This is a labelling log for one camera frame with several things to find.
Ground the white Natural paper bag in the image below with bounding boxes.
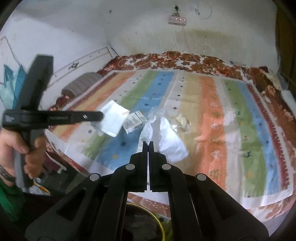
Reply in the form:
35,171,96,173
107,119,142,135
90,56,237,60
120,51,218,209
137,115,189,164

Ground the white medicine box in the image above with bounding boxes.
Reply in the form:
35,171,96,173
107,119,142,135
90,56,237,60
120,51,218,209
122,110,147,134

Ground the clear plastic wrapper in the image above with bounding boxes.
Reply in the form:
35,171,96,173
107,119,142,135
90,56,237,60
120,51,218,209
147,106,166,126

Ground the small yellowish wrapper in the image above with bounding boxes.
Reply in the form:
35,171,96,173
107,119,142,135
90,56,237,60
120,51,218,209
171,114,191,133

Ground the blue white package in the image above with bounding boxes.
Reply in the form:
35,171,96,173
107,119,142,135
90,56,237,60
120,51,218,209
91,100,130,138

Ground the dark round trash bin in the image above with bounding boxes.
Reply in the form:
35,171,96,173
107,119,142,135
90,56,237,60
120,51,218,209
121,202,165,241

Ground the person's left hand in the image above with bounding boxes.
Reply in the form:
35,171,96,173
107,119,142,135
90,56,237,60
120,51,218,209
1,128,47,186

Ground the teal paper bag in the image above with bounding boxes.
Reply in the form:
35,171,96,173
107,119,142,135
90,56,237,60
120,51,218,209
1,65,27,109

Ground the grey striped pillow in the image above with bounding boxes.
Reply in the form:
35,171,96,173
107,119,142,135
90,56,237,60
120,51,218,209
61,72,102,99

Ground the green sleeve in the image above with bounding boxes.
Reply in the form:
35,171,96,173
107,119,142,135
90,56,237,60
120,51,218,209
1,180,25,222

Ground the striped colourful mat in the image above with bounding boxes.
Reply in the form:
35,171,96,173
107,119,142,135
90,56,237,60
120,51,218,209
46,69,294,208

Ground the white headboard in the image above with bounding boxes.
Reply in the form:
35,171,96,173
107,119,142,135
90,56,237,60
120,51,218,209
46,46,115,93

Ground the floral brown bed blanket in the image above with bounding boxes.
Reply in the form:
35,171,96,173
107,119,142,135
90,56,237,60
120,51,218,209
52,51,295,222

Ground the white rolled cloth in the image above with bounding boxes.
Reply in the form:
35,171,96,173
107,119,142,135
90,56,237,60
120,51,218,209
281,90,296,115

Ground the white charger cable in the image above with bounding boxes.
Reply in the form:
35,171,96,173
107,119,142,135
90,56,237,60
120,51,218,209
194,2,213,21

